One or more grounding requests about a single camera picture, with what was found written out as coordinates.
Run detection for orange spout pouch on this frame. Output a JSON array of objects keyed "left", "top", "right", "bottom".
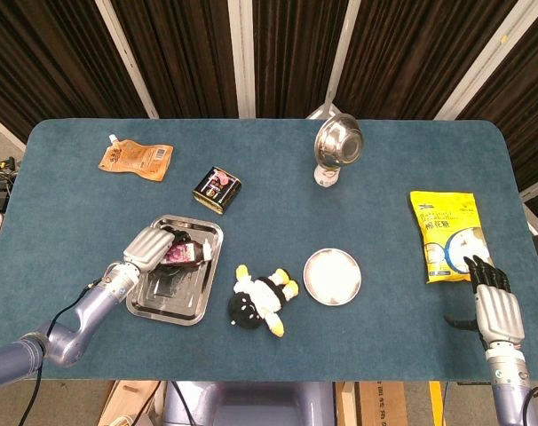
[{"left": 98, "top": 134, "right": 175, "bottom": 182}]

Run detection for dark drink bottle white cap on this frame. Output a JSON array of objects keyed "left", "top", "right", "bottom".
[{"left": 160, "top": 239, "right": 213, "bottom": 266}]

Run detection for stainless steel bowl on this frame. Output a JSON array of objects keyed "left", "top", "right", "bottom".
[{"left": 313, "top": 113, "right": 364, "bottom": 169}]

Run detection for lavender robot torso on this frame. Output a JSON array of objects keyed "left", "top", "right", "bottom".
[{"left": 162, "top": 380, "right": 337, "bottom": 426}]

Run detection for round steel plate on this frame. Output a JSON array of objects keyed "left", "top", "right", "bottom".
[{"left": 303, "top": 248, "right": 364, "bottom": 308}]

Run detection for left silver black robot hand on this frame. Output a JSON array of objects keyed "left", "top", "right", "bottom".
[{"left": 122, "top": 225, "right": 195, "bottom": 273}]

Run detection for yellow snack bag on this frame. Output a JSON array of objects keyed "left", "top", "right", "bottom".
[{"left": 409, "top": 190, "right": 501, "bottom": 286}]

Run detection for small white bottle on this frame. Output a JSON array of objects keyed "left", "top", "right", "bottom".
[{"left": 313, "top": 163, "right": 340, "bottom": 188}]

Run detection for light wooden crate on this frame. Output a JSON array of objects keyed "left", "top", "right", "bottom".
[{"left": 98, "top": 380, "right": 166, "bottom": 426}]

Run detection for black square tin can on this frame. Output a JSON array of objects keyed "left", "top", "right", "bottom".
[{"left": 192, "top": 166, "right": 243, "bottom": 216}]

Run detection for black white yellow plush toy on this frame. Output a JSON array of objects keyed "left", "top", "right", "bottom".
[{"left": 226, "top": 264, "right": 301, "bottom": 340}]

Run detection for dark brown curtain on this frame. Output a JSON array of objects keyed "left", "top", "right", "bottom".
[{"left": 0, "top": 0, "right": 538, "bottom": 218}]

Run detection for white frame post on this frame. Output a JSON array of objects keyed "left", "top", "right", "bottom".
[
  {"left": 94, "top": 0, "right": 160, "bottom": 120},
  {"left": 305, "top": 0, "right": 362, "bottom": 121},
  {"left": 433, "top": 0, "right": 538, "bottom": 122},
  {"left": 227, "top": 0, "right": 257, "bottom": 120}
]

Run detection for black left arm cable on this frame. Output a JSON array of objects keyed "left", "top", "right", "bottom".
[{"left": 28, "top": 278, "right": 104, "bottom": 426}]

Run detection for blue felt table mat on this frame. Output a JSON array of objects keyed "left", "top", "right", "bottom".
[{"left": 0, "top": 117, "right": 538, "bottom": 383}]

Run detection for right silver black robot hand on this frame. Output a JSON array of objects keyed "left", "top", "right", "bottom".
[{"left": 443, "top": 255, "right": 526, "bottom": 351}]

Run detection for rectangular steel tray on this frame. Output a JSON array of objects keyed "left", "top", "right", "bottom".
[{"left": 125, "top": 214, "right": 225, "bottom": 327}]

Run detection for brown cardboard box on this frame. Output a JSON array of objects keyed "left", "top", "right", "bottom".
[{"left": 357, "top": 381, "right": 408, "bottom": 426}]

